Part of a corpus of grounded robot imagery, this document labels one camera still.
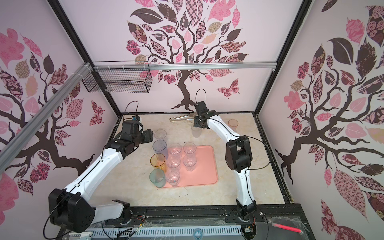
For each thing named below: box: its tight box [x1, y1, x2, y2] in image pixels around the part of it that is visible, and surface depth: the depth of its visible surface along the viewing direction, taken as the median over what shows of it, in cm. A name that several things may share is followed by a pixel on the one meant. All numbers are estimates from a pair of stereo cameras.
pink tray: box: [163, 145, 218, 188], surface depth 91 cm
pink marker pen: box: [271, 222, 302, 233], surface depth 71 cm
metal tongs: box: [169, 112, 198, 122], surface depth 120 cm
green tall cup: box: [149, 168, 166, 188], surface depth 83 cm
